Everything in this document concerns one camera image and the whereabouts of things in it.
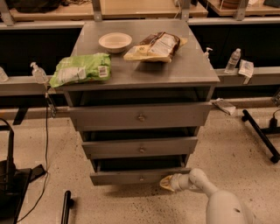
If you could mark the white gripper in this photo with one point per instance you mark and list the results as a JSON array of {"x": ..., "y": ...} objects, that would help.
[{"x": 175, "y": 184}]

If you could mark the grey bottom drawer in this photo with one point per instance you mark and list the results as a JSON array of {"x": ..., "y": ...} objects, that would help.
[{"x": 136, "y": 170}]

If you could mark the grey drawer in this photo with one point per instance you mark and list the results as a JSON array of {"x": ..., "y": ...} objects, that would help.
[
  {"x": 136, "y": 117},
  {"x": 136, "y": 170},
  {"x": 135, "y": 148}
]

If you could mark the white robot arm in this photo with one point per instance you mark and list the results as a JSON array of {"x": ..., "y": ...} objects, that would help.
[{"x": 223, "y": 207}]

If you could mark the grey drawer cabinet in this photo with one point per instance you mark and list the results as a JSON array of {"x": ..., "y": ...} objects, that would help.
[{"x": 188, "y": 78}]

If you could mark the grey middle drawer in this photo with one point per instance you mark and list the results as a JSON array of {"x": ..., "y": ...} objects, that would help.
[{"x": 135, "y": 148}]

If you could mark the grey top drawer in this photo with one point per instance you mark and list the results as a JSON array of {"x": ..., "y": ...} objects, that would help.
[{"x": 136, "y": 117}]

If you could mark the black tube bottom left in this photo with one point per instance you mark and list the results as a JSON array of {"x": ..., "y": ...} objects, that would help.
[{"x": 67, "y": 204}]

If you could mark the black stand base right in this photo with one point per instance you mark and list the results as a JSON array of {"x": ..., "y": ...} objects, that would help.
[{"x": 264, "y": 132}]

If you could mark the small pump bottle right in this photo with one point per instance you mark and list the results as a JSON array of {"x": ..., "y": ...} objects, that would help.
[{"x": 207, "y": 53}]

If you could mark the brown yellow snack bag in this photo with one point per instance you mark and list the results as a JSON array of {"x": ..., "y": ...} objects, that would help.
[{"x": 157, "y": 47}]

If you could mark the green chip bag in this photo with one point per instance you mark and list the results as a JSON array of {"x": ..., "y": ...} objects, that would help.
[{"x": 83, "y": 68}]

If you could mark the white wipe packet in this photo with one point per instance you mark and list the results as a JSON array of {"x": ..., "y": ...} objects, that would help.
[{"x": 246, "y": 68}]

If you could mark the clear water bottle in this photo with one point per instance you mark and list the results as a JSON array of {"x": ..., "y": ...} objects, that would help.
[{"x": 233, "y": 60}]

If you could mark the white paper bowl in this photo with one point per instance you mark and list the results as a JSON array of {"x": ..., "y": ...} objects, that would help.
[{"x": 115, "y": 42}]

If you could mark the black equipment stand left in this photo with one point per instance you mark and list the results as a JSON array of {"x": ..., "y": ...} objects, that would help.
[{"x": 13, "y": 181}]

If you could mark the clear sanitizer pump bottle left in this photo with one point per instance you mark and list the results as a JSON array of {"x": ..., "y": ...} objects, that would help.
[{"x": 38, "y": 73}]

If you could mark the clear bottle far left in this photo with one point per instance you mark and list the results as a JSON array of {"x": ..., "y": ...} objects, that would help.
[{"x": 3, "y": 75}]

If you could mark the black bag on shelf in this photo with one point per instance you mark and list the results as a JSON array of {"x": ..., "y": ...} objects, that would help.
[{"x": 33, "y": 6}]

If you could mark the folded paper packet on rail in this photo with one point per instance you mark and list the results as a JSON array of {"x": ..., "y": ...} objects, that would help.
[{"x": 225, "y": 106}]

